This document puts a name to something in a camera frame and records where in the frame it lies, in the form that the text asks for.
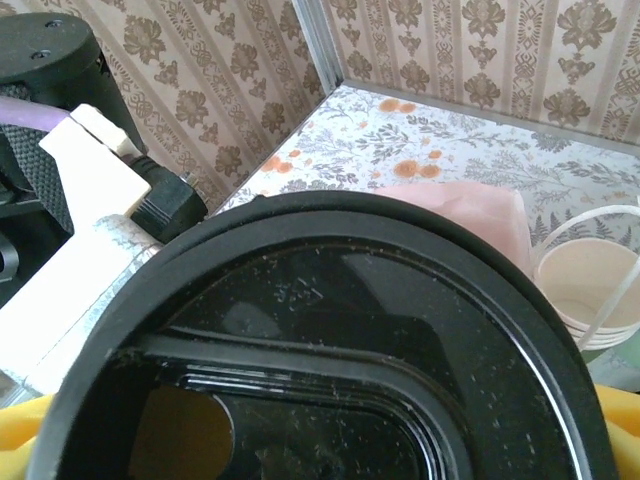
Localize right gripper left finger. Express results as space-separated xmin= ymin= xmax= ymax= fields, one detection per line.
xmin=0 ymin=392 xmax=55 ymax=480

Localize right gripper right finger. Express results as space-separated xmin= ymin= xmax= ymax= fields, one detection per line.
xmin=593 ymin=384 xmax=640 ymax=480

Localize stack of green paper cups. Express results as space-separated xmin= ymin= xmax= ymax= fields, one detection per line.
xmin=533 ymin=238 xmax=640 ymax=351

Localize white red-printed paper gift bag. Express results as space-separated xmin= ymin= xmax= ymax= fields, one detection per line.
xmin=374 ymin=180 xmax=640 ymax=351

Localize green paper cup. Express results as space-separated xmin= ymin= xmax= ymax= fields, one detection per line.
xmin=27 ymin=191 xmax=616 ymax=480

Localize mint green straw holder cup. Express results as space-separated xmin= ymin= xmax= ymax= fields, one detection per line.
xmin=583 ymin=343 xmax=640 ymax=392

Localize aluminium frame post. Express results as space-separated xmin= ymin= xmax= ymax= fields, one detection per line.
xmin=292 ymin=0 xmax=347 ymax=95

